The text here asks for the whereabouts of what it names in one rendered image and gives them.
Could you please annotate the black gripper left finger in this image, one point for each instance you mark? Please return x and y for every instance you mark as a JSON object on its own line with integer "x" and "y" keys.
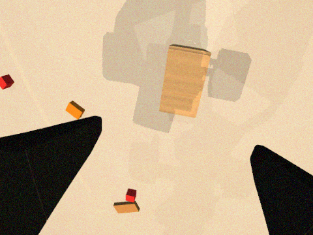
{"x": 36, "y": 169}

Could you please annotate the small red block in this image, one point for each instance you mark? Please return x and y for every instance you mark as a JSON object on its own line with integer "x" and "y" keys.
{"x": 6, "y": 81}
{"x": 131, "y": 195}

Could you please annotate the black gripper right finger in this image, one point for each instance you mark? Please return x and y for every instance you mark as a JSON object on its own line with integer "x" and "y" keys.
{"x": 285, "y": 192}

